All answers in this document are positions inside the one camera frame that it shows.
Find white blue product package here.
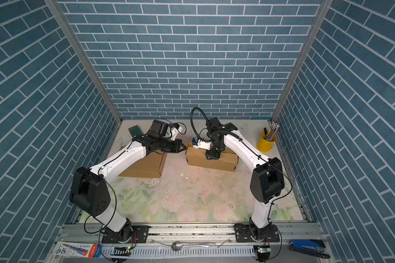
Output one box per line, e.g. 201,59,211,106
52,242,102,258

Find blue black pliers tool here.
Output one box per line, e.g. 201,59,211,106
289,240,330,259

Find cardboard box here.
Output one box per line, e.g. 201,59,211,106
118,152,167,179
185,142,239,172

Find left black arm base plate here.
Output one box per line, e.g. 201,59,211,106
101,225,150,244

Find green rectangular sponge block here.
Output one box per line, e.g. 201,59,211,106
128,125,143,138

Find pens in cup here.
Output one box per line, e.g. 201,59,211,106
263,123,279,141

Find yellow pen cup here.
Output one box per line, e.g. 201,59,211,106
256,132,276,152

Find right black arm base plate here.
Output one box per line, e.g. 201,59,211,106
233,224,280,243

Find white slotted cable duct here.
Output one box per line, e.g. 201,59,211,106
101,245,256,259

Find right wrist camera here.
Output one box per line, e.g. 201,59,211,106
192,138,211,150

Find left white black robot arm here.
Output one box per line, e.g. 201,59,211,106
69,119,187,243

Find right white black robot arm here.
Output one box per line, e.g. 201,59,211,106
198,118,285,241

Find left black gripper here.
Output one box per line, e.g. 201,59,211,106
157,138,188,153

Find metal spoon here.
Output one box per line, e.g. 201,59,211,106
151,240,231,252

